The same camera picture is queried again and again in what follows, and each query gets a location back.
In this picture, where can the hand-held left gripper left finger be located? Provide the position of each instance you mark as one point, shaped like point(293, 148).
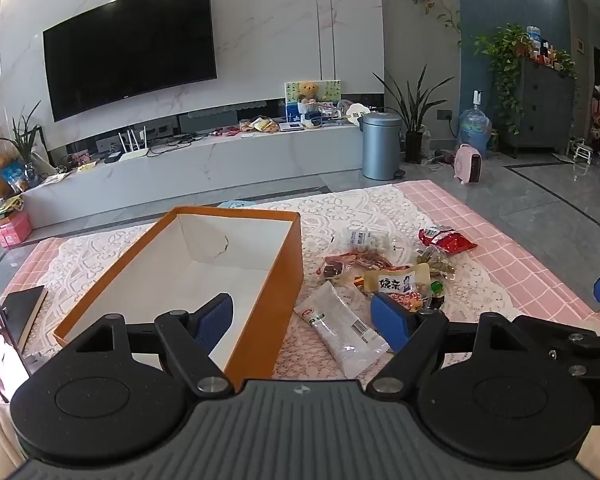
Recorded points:
point(215, 321)

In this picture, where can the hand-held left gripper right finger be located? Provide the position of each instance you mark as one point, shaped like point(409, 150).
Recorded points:
point(387, 321)

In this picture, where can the orange cardboard box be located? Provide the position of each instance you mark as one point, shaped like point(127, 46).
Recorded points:
point(270, 320)

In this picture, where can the clear packet with red label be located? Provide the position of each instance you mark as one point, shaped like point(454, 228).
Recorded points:
point(340, 265)

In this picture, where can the red snack bag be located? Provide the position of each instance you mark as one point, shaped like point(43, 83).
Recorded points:
point(452, 244)

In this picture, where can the cream labelled snack packet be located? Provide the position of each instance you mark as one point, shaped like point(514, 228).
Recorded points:
point(395, 280)

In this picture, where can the long white snack packet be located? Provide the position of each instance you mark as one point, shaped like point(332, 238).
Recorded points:
point(340, 330)

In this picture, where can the clear packet of green olives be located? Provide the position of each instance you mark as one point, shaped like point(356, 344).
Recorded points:
point(435, 261)

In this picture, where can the clear packet of white beans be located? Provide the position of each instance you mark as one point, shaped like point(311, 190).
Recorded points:
point(365, 238)

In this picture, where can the pink checked tablecloth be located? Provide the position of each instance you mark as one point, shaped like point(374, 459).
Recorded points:
point(505, 240)

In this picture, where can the light blue stool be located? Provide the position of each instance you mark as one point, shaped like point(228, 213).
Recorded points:
point(235, 204)

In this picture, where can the small white stool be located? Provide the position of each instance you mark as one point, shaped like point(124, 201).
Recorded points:
point(582, 149)

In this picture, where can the white marble television console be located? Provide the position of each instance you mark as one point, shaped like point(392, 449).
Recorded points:
point(205, 165)

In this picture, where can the pink fan heater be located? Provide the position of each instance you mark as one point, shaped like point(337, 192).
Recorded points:
point(467, 165)

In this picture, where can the long-leaf plant in black pot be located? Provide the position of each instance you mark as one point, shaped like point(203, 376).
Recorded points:
point(414, 147)

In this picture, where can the grey-blue trash can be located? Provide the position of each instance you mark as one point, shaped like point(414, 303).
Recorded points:
point(380, 145)

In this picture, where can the white router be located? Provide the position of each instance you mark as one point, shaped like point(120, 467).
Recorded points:
point(132, 152)

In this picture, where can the black notebook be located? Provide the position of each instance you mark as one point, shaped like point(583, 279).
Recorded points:
point(25, 305)

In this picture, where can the small black box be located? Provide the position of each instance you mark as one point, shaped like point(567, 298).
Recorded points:
point(112, 159)

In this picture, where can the grey chest of drawers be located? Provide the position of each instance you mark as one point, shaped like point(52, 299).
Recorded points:
point(540, 105)

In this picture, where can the pile of yellow snack bags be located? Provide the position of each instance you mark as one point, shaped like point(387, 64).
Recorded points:
point(260, 125)

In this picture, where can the blue water bottle with pump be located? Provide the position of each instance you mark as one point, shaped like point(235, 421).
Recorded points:
point(474, 132)

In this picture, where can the white scale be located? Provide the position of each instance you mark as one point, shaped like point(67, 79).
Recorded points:
point(292, 127)

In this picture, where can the smartphone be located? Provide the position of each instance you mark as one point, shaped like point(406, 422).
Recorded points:
point(0, 350)

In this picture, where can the pink box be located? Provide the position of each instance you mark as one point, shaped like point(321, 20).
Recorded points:
point(12, 230)

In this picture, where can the green and white picture board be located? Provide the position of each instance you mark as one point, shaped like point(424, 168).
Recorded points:
point(330, 90)

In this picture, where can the stack of colourful papers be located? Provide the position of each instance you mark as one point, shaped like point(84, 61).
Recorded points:
point(2, 208)

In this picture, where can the brown teddy bear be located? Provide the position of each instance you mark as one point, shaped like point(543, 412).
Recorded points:
point(307, 91)

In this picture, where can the blue packet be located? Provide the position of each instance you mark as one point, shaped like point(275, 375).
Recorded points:
point(14, 177)

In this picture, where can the bottles and jars on dresser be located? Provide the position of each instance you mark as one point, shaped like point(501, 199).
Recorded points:
point(545, 50)

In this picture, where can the trailing pothos plant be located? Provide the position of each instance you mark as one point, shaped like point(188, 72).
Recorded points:
point(502, 60)

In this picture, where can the green plant in glass vase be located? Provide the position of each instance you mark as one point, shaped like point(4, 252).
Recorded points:
point(25, 135)

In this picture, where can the pink photo frame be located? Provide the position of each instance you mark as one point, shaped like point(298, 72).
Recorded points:
point(78, 158)

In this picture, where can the black wall socket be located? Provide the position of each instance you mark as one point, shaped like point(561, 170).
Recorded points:
point(445, 115)

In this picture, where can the black wall television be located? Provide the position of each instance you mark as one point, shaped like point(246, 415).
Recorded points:
point(130, 50)

